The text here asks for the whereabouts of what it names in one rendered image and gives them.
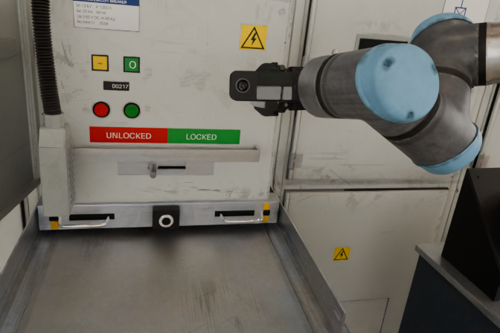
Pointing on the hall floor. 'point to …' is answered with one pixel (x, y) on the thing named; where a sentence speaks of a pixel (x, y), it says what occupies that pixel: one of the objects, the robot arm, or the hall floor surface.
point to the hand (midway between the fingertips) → (246, 91)
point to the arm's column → (440, 306)
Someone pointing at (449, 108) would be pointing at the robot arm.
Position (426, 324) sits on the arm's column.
